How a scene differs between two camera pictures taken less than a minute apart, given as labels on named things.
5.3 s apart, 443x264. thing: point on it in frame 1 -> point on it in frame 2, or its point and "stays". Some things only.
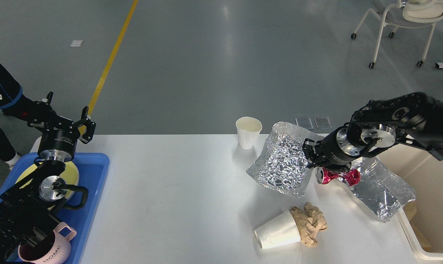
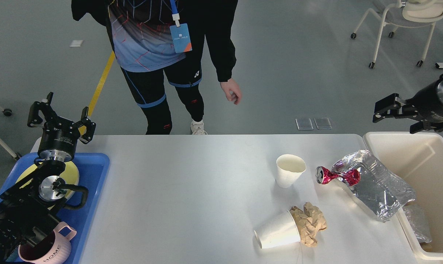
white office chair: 409,14 stays
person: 3,92 -> 154,41
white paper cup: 248,128 -> 289,168
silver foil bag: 282,164 -> 417,219
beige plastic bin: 429,222 stays
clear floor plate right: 323,123 stays
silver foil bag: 383,192 stays
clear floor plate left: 304,122 stays
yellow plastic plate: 70,174 stays
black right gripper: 329,155 -> 438,98
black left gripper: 58,138 stays
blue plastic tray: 92,169 stays
